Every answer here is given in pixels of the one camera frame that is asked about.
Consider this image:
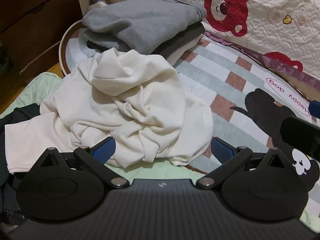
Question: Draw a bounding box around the light green blanket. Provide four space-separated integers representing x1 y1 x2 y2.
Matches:
0 72 315 230

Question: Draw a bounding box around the grey folded sweater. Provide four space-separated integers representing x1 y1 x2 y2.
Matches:
82 0 207 55

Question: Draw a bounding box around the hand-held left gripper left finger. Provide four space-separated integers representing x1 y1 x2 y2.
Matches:
39 137 130 189

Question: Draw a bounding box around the round checked dog-print mat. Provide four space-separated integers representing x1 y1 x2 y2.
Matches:
59 20 320 193

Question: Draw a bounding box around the cream white knit garment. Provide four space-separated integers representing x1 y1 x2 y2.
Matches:
5 47 214 174

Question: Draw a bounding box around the white folded garment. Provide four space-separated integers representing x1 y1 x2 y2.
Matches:
165 35 203 67

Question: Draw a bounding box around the dark cloth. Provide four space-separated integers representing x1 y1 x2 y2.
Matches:
0 104 43 218

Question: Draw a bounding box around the brown wooden cabinet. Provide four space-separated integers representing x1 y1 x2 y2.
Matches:
0 0 83 80

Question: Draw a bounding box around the white bear-print quilt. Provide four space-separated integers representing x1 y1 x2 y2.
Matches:
152 0 320 90

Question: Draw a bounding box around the cream drawer unit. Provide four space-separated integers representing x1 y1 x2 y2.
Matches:
76 0 91 20

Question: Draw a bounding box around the dark grey folded garment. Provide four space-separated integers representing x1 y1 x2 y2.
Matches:
86 22 205 58

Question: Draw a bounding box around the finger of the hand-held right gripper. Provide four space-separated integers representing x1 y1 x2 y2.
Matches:
280 116 320 162
309 101 320 118

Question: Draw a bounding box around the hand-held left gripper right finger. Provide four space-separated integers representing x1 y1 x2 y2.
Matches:
196 137 290 190

